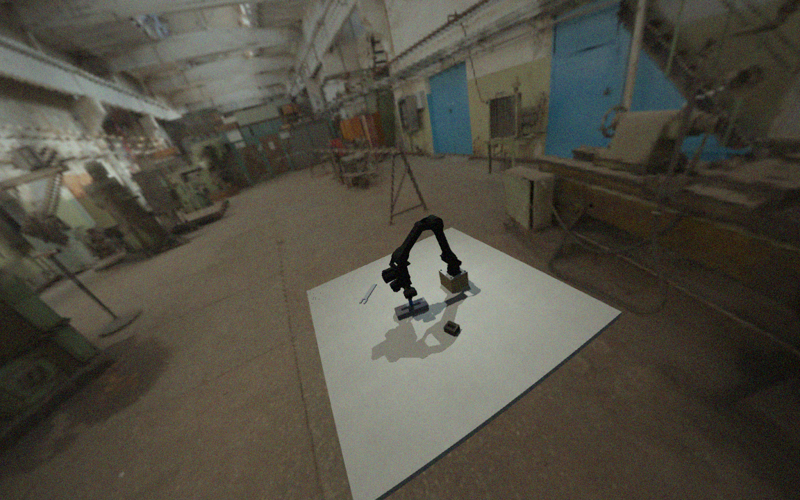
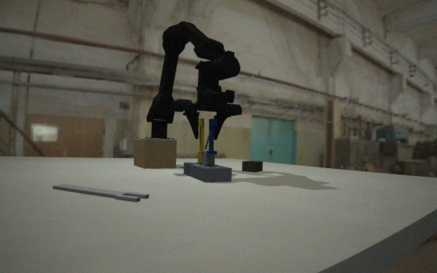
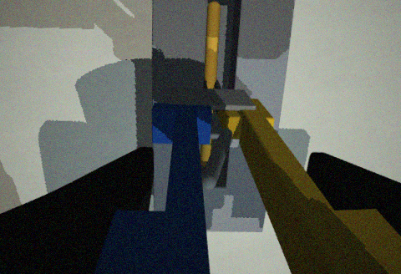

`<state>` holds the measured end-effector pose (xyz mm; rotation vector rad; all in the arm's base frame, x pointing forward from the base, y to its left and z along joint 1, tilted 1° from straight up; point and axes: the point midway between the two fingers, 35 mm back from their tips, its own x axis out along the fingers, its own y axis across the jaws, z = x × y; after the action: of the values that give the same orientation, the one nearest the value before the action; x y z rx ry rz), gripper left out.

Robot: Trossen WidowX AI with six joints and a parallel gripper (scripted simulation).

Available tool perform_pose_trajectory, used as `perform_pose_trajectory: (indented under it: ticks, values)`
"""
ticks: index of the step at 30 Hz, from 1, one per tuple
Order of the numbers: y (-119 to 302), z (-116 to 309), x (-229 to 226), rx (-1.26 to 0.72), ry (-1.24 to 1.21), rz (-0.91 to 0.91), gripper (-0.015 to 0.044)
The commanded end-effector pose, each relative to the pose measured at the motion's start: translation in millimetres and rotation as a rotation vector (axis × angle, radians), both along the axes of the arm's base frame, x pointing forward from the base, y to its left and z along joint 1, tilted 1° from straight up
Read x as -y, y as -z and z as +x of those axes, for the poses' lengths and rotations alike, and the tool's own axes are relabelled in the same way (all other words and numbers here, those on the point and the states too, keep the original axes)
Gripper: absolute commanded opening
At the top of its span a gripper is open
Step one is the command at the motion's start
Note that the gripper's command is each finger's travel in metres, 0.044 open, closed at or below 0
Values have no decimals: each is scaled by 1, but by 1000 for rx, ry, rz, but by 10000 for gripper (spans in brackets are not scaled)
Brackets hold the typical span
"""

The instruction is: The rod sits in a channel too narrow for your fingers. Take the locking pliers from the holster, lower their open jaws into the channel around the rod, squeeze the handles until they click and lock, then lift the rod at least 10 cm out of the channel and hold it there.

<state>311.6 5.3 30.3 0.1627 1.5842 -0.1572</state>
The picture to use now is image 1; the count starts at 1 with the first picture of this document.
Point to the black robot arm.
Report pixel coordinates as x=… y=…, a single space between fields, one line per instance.
x=401 y=254

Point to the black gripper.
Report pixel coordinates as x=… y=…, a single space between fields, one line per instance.
x=410 y=292

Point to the grey forked flat bar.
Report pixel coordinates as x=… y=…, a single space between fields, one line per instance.
x=368 y=294

